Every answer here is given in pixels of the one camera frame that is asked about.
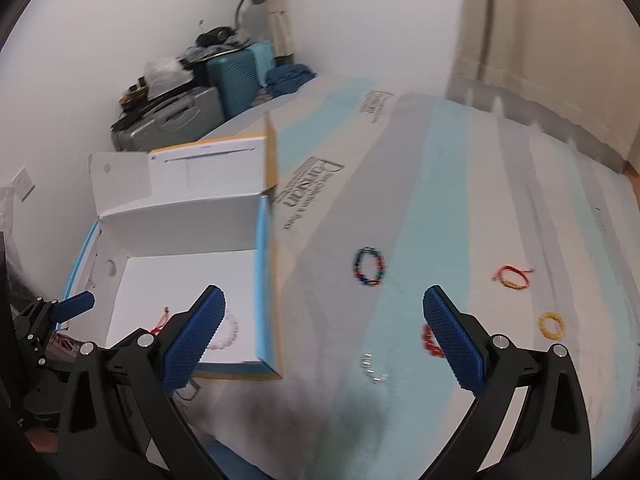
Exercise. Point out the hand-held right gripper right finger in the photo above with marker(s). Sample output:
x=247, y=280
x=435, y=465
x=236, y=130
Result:
x=452, y=340

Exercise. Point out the clear plastic bag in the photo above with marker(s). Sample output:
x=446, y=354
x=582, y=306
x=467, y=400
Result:
x=165, y=72

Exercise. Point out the white cardboard box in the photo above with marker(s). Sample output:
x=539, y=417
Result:
x=175, y=280

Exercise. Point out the cream narrow curtain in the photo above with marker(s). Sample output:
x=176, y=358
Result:
x=272, y=0

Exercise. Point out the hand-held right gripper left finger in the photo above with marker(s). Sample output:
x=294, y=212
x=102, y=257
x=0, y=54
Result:
x=192, y=340

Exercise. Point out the black bag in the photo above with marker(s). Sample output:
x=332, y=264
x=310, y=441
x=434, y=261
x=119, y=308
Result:
x=215, y=40

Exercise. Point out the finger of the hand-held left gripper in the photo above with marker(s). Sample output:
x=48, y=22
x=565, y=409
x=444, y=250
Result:
x=75, y=305

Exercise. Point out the white wall socket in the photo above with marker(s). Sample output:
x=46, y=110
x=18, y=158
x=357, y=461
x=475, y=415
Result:
x=22, y=183

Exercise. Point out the person's blue trouser leg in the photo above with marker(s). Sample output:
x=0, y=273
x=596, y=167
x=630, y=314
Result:
x=235, y=462

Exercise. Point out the teal suitcase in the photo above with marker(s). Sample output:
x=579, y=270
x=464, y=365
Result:
x=240, y=77

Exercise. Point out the grey suitcase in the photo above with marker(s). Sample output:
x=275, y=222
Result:
x=165, y=120

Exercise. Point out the blue crumpled cloth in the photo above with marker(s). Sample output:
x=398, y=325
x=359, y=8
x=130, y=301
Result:
x=290, y=79

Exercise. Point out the beige curtain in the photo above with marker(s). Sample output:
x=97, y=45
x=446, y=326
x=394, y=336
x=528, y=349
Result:
x=550, y=35

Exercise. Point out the pile of dark items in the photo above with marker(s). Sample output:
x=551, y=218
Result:
x=134, y=94

